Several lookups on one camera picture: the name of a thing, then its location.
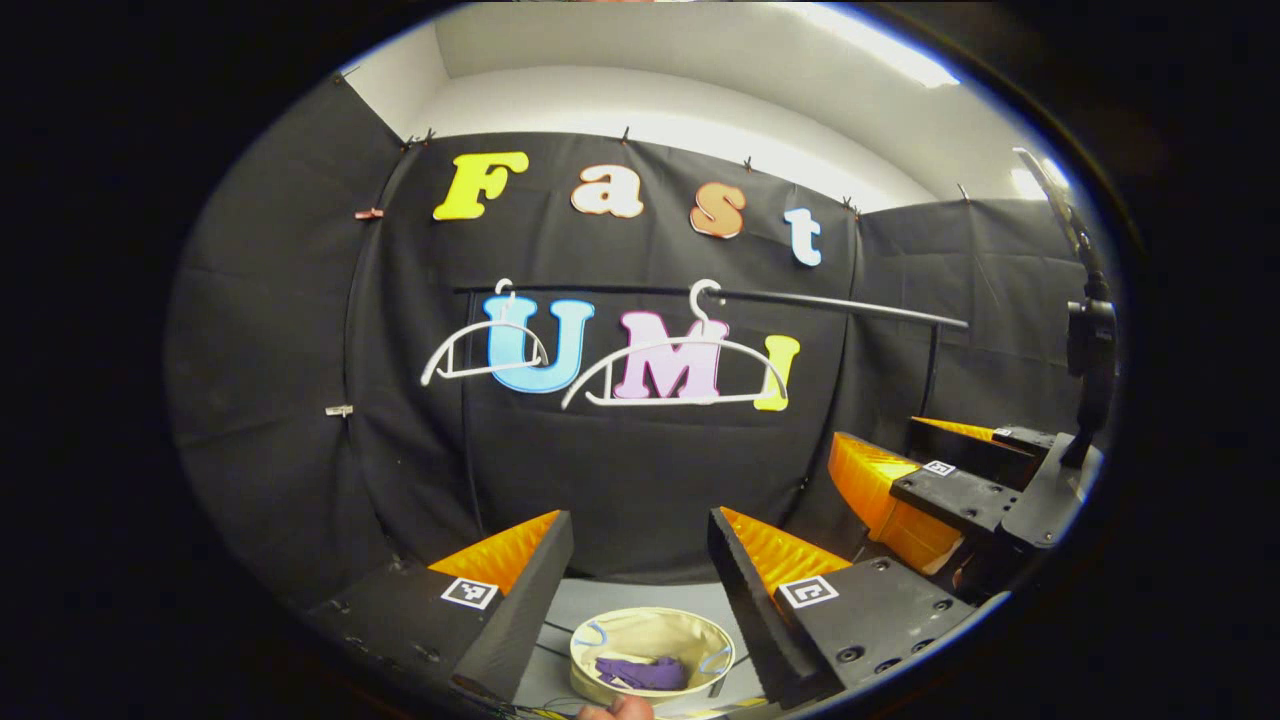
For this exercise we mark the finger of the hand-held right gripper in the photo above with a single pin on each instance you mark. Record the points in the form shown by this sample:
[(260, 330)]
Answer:
[(965, 450), (955, 495)]

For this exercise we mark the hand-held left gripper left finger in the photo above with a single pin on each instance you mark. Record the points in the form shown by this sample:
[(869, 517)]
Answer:
[(530, 610)]

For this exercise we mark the white plastic clothes hanger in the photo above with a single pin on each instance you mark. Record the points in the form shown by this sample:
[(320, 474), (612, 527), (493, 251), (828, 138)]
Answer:
[(506, 312), (680, 401)]

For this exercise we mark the row of small black clips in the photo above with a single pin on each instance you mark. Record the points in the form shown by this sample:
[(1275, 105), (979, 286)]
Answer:
[(625, 135)]

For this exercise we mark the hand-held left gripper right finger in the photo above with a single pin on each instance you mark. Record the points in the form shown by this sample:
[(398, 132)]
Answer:
[(750, 610)]

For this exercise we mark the black clothes rack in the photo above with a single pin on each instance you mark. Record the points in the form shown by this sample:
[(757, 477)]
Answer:
[(850, 307)]

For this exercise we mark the beige round laundry hamper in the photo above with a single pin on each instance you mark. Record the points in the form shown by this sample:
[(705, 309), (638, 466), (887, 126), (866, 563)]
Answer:
[(650, 630)]

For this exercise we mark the small ceiling light panel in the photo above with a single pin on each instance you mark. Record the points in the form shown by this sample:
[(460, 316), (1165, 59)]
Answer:
[(1025, 188)]

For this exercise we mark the purple ribbed jacket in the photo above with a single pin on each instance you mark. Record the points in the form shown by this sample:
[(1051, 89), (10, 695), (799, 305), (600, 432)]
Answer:
[(645, 673)]

